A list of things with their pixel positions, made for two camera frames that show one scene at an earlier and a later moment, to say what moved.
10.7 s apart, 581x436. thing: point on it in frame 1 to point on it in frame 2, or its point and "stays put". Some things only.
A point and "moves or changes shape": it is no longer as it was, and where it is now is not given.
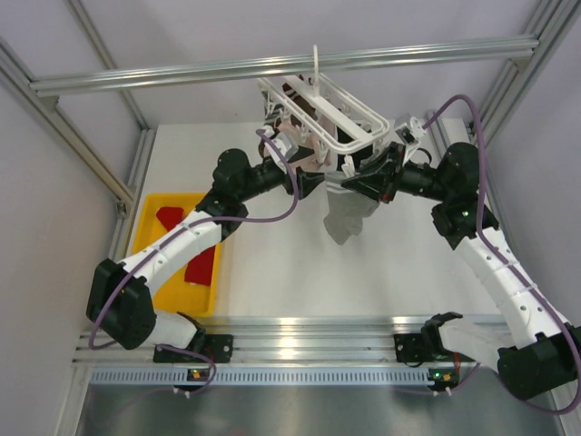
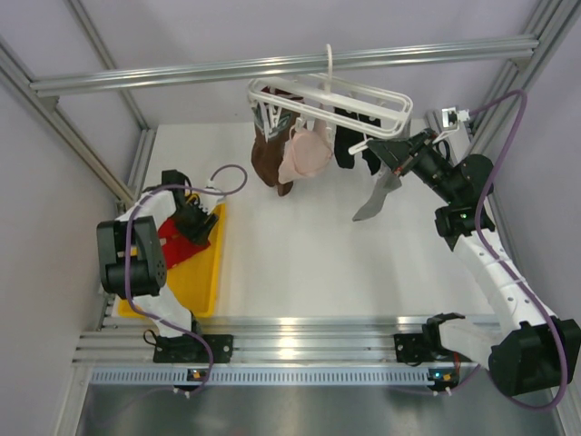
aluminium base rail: (279, 339) stays put
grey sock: (347, 207) moves or changes shape
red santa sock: (199, 270) moves or changes shape
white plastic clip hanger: (324, 113) moves or changes shape
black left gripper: (306, 181) to (199, 232)
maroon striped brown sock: (303, 104) to (271, 123)
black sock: (343, 137) to (369, 154)
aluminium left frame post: (60, 122) stays put
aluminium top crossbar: (92, 82) stays put
